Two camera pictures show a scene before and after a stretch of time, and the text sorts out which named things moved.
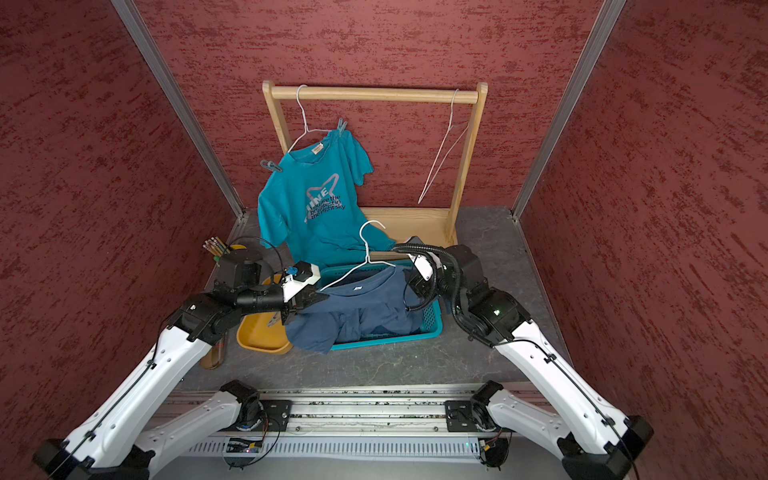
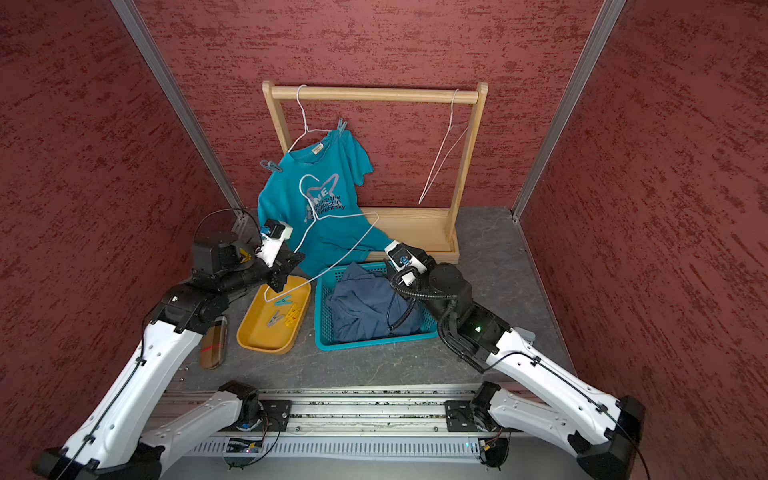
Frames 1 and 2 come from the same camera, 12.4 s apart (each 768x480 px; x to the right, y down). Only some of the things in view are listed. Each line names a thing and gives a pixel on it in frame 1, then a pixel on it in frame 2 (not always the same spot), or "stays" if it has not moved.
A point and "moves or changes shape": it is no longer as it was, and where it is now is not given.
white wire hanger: x=367 y=256 to x=306 y=231
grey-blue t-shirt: x=383 y=298 moves or changes shape
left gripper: x=294 y=305 to x=282 y=266
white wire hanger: x=306 y=130 stays
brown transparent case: x=216 y=355 stays
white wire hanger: x=456 y=133 stays
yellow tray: x=254 y=332 stays
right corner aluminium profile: x=598 y=38 stays
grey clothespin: x=274 y=318 stays
